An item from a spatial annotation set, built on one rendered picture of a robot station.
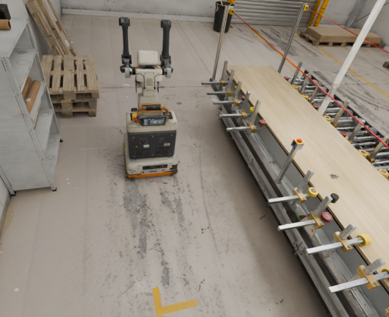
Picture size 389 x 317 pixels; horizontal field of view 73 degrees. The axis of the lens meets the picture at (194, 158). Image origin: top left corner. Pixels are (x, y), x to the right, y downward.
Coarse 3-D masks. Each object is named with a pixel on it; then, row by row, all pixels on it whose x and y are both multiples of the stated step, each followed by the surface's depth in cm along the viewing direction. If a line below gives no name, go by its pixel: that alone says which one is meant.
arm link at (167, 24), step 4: (164, 20) 276; (168, 20) 277; (164, 24) 271; (168, 24) 273; (164, 28) 274; (168, 28) 274; (164, 32) 279; (168, 32) 276; (164, 36) 281; (168, 36) 278; (164, 40) 282; (168, 40) 281; (164, 44) 284; (168, 44) 283; (164, 48) 286; (168, 48) 285; (164, 52) 287; (168, 52) 287; (164, 56) 288; (168, 56) 289
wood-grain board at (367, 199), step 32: (256, 96) 331; (288, 96) 342; (288, 128) 288; (320, 128) 296; (320, 160) 255; (352, 160) 261; (320, 192) 223; (352, 192) 228; (384, 192) 233; (384, 224) 207; (384, 256) 186
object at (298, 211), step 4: (296, 208) 226; (300, 208) 222; (296, 212) 227; (300, 212) 222; (300, 220) 223; (304, 220) 218; (308, 220) 213; (308, 228) 214; (312, 228) 210; (308, 232) 214; (312, 232) 210
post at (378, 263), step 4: (376, 260) 158; (380, 260) 157; (372, 264) 161; (376, 264) 159; (380, 264) 156; (384, 264) 157; (368, 268) 164; (372, 268) 162; (376, 268) 159; (364, 272) 167; (368, 272) 165; (372, 272) 165; (356, 276) 174; (352, 280) 177
